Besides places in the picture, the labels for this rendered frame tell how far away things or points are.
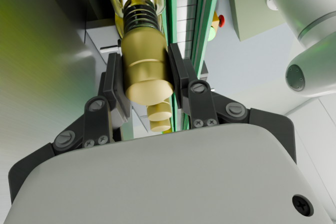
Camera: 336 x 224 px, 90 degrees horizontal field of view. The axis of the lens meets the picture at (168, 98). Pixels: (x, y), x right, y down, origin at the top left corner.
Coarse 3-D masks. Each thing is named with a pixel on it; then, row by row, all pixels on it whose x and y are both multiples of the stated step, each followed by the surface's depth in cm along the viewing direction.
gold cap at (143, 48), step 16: (128, 32) 12; (144, 32) 11; (160, 32) 12; (128, 48) 11; (144, 48) 11; (160, 48) 11; (128, 64) 11; (144, 64) 10; (160, 64) 11; (128, 80) 10; (144, 80) 10; (160, 80) 10; (128, 96) 11; (144, 96) 12; (160, 96) 12
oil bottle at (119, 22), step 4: (116, 16) 20; (160, 16) 20; (116, 20) 19; (120, 20) 19; (160, 20) 20; (116, 24) 19; (120, 24) 19; (160, 24) 20; (116, 28) 20; (120, 28) 19; (160, 28) 20; (120, 32) 19; (120, 36) 20
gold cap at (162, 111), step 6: (162, 102) 22; (168, 102) 23; (150, 108) 22; (156, 108) 22; (162, 108) 22; (168, 108) 22; (150, 114) 22; (156, 114) 22; (162, 114) 22; (168, 114) 23; (156, 120) 24
